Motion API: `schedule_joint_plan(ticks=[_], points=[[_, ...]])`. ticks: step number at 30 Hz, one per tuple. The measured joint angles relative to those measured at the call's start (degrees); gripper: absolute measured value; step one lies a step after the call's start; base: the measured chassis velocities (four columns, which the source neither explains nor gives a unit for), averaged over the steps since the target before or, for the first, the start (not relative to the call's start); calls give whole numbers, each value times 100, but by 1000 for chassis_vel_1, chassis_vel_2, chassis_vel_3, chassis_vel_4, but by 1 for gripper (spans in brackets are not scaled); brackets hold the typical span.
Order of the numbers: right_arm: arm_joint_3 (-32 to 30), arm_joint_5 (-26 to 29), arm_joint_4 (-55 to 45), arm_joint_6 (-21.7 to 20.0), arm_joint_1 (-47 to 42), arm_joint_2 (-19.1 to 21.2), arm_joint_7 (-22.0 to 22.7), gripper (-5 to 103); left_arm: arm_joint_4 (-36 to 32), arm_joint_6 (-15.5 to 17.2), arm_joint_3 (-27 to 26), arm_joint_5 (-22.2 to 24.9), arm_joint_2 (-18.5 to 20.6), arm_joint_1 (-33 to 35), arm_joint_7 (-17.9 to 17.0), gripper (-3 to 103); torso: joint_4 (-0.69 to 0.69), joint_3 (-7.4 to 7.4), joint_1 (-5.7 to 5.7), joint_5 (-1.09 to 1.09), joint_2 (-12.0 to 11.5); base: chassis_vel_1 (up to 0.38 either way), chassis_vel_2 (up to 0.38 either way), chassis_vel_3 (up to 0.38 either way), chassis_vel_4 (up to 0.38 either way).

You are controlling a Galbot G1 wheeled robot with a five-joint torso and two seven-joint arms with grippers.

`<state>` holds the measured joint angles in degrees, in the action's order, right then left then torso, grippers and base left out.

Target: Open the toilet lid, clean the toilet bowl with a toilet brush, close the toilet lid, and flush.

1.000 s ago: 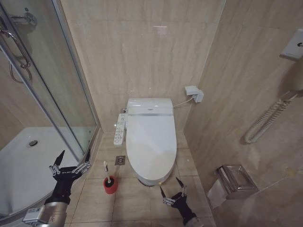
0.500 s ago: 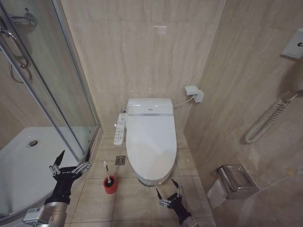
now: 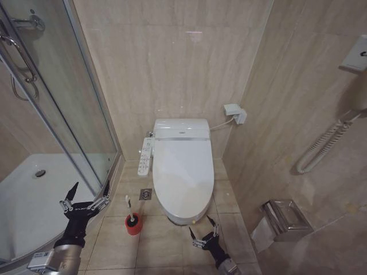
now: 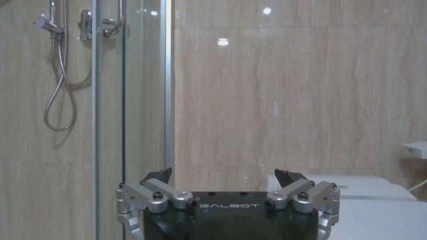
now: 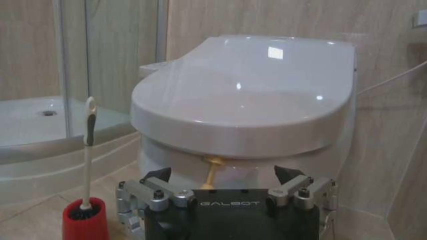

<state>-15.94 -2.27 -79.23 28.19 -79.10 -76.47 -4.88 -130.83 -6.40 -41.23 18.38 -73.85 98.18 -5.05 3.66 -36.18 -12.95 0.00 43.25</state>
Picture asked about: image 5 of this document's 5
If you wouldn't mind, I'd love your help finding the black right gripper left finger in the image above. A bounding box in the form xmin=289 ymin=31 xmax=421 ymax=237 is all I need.
xmin=115 ymin=166 xmax=197 ymax=213

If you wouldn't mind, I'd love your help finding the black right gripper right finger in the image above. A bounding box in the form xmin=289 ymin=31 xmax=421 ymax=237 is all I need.
xmin=267 ymin=164 xmax=339 ymax=210

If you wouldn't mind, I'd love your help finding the white toilet bowl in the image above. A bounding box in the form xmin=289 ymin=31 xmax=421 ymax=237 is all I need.
xmin=138 ymin=61 xmax=361 ymax=193

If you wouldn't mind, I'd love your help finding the white grey toilet brush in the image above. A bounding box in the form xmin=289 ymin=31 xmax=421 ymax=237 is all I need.
xmin=67 ymin=96 xmax=100 ymax=219

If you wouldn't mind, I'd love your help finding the red toilet brush holder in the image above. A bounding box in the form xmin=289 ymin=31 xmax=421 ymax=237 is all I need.
xmin=62 ymin=196 xmax=112 ymax=240

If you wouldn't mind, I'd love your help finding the white toilet lid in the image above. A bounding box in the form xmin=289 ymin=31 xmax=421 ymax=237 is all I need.
xmin=130 ymin=34 xmax=357 ymax=151

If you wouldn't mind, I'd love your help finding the white shower tray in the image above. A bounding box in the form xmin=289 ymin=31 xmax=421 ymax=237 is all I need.
xmin=0 ymin=95 xmax=142 ymax=174

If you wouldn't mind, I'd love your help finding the thin white cable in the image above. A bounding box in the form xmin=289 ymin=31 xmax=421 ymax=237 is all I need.
xmin=361 ymin=61 xmax=427 ymax=94

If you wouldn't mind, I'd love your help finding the glass shower enclosure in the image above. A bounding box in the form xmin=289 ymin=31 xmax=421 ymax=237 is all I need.
xmin=52 ymin=0 xmax=169 ymax=141

